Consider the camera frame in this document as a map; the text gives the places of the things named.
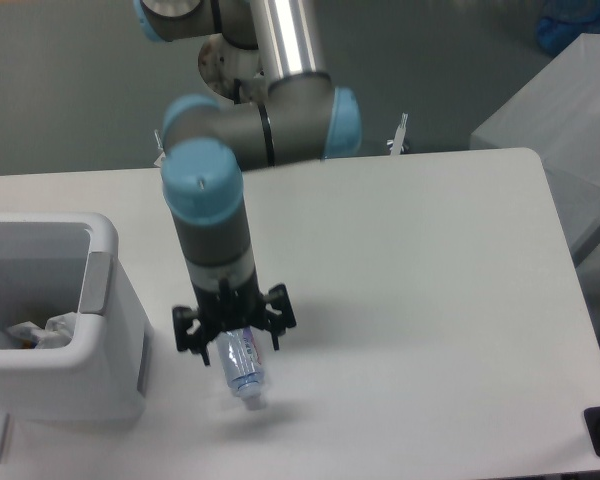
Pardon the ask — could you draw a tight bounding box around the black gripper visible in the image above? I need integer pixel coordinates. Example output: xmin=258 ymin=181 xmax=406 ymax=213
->
xmin=172 ymin=278 xmax=297 ymax=366

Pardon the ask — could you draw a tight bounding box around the clear crushed plastic bottle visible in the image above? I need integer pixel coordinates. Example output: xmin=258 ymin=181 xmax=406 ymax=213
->
xmin=215 ymin=327 xmax=265 ymax=410

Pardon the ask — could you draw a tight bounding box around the white wrapper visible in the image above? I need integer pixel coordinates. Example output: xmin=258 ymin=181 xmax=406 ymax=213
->
xmin=6 ymin=312 xmax=78 ymax=349

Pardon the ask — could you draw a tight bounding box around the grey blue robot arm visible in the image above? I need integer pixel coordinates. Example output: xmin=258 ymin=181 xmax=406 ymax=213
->
xmin=134 ymin=1 xmax=362 ymax=356

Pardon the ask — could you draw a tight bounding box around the white trash can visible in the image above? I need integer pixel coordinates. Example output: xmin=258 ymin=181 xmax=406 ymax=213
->
xmin=0 ymin=213 xmax=152 ymax=421

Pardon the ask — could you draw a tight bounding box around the metal clamp bolt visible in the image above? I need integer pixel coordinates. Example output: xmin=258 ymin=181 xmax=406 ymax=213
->
xmin=386 ymin=112 xmax=410 ymax=156

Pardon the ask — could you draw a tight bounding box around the grey covered box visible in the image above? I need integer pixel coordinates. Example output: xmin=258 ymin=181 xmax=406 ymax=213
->
xmin=469 ymin=34 xmax=600 ymax=250

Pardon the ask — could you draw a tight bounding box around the blue plastic bag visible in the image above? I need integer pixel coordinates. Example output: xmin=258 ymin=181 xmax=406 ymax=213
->
xmin=535 ymin=1 xmax=600 ymax=56

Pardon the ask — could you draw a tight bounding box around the white bracket with bolts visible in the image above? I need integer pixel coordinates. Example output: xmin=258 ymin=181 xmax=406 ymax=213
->
xmin=153 ymin=129 xmax=166 ymax=168

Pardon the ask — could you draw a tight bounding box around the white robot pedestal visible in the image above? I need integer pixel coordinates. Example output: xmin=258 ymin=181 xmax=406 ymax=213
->
xmin=198 ymin=34 xmax=268 ymax=104

